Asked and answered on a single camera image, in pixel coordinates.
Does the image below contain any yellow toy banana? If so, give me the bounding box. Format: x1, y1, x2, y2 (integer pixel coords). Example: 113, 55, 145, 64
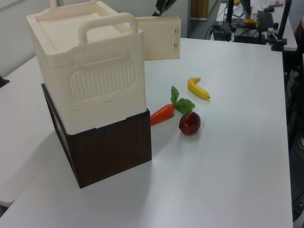
187, 77, 211, 100

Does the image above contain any cream plastic cabinet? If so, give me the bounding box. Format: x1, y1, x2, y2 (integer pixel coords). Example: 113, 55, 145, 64
25, 0, 146, 136

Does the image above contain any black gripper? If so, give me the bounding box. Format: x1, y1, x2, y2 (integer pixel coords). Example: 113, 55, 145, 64
152, 0, 177, 17

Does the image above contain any black equipment box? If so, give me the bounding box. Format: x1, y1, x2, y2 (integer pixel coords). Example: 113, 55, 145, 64
211, 20, 233, 42

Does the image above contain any cream cabinet door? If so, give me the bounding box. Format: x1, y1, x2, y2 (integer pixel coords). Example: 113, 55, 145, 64
135, 16, 182, 60

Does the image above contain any thin black pole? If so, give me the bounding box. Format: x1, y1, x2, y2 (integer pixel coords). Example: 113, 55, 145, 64
225, 0, 236, 24

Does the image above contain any light wooden board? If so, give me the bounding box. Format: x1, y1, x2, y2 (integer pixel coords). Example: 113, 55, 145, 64
190, 0, 220, 19

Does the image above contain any dark brown wooden box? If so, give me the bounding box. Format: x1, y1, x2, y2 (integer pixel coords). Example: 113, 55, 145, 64
40, 83, 152, 189

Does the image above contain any black pole with clamp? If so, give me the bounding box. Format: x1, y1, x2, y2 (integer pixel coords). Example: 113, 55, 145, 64
270, 0, 293, 52

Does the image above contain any dark red toy apple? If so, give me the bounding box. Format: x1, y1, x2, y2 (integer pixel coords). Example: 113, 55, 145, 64
179, 111, 202, 136

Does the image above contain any orange toy carrot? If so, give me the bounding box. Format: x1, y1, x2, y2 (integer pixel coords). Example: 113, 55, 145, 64
150, 85, 196, 126

